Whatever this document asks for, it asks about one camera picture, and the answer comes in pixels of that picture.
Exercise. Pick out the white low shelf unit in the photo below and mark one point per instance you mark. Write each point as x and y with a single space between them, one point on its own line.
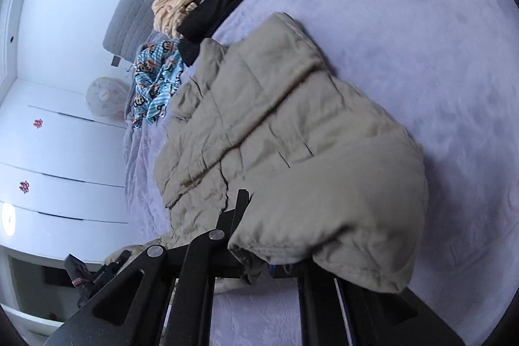
28 281

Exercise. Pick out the white wardrobe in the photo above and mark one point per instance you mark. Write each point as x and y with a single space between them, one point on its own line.
61 151

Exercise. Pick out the beige puffer jacket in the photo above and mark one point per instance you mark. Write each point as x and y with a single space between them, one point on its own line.
284 147

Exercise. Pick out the grey bedside wall strip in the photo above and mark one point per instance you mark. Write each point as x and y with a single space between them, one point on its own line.
116 60

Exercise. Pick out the fan with floral cover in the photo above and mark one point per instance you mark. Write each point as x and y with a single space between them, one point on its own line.
105 96

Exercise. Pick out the red paper decal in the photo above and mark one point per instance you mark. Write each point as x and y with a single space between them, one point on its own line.
38 123
24 187

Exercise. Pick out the blue monkey print cloth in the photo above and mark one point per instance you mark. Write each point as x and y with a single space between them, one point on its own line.
156 86

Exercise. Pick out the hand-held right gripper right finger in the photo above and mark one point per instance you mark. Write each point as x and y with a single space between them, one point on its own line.
320 301

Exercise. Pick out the round ceiling light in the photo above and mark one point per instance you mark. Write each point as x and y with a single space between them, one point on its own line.
7 219

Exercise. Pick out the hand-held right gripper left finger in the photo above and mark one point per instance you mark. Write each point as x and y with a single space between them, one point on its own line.
231 216

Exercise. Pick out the purple plush bed blanket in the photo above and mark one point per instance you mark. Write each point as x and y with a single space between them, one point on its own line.
405 25

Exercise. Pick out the beige striped garment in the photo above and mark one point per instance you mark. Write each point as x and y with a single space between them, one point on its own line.
174 5

